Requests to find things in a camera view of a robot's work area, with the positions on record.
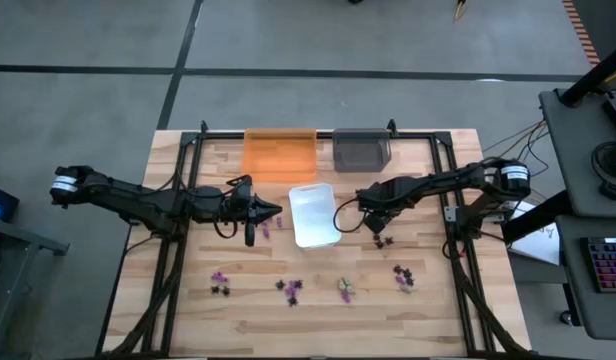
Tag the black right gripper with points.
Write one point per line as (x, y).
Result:
(378, 200)

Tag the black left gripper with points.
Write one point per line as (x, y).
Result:
(243, 207)

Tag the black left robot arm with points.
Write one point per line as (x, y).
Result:
(138, 200)

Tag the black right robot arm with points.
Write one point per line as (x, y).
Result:
(438, 182)

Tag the orange translucent plastic bin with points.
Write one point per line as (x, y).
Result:
(280, 160)

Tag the grey translucent plastic bin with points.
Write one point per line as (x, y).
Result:
(360, 152)

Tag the black diagonal metal bar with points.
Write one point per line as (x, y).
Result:
(593, 77)
(530, 220)

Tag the white paper sheet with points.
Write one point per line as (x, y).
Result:
(538, 245)

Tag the grey desk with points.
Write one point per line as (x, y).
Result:
(573, 150)
(570, 280)

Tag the black caster wheel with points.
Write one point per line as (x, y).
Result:
(567, 318)

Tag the black backlit keyboard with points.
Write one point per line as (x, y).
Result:
(608, 265)

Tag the black headphones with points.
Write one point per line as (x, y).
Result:
(608, 172)

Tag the grey metal cart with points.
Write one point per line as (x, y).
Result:
(28, 239)

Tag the black box with blue light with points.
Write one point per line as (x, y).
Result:
(5, 200)

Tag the grey metal frame bracket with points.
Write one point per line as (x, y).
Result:
(450, 214)

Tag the black aluminium table frame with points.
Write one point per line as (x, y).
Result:
(325, 135)

